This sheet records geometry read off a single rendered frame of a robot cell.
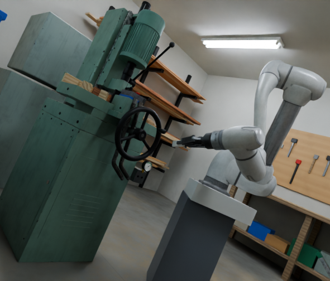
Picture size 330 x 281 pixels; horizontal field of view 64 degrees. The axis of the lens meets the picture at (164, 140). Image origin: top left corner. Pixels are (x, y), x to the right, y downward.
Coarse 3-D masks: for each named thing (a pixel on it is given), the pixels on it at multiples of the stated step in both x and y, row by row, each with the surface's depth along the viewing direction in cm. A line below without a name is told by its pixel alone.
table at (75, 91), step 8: (64, 88) 133; (72, 88) 127; (80, 88) 127; (72, 96) 125; (80, 96) 128; (88, 96) 130; (96, 96) 133; (88, 104) 132; (96, 104) 134; (104, 104) 137; (112, 104) 141; (104, 112) 139; (112, 112) 137; (144, 128) 160; (152, 128) 164; (152, 136) 166
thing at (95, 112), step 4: (76, 104) 147; (80, 104) 144; (84, 104) 141; (76, 108) 145; (80, 108) 142; (84, 108) 140; (88, 108) 137; (92, 108) 134; (88, 112) 136; (92, 112) 134; (96, 112) 135; (100, 112) 137; (96, 116) 136; (100, 116) 137; (104, 116) 139; (108, 116) 141; (104, 120) 140; (108, 120) 142; (112, 120) 143; (116, 120) 145; (112, 124) 144; (116, 124) 145; (124, 124) 149
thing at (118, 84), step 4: (112, 80) 163; (116, 80) 160; (120, 80) 157; (124, 80) 155; (112, 84) 161; (116, 84) 158; (120, 84) 156; (124, 84) 156; (128, 84) 158; (108, 88) 163; (112, 88) 160; (116, 88) 157; (120, 88) 155; (124, 88) 156
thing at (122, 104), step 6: (114, 96) 144; (120, 96) 140; (114, 102) 142; (120, 102) 139; (126, 102) 135; (114, 108) 140; (120, 108) 136; (126, 108) 136; (144, 114) 145; (138, 120) 143
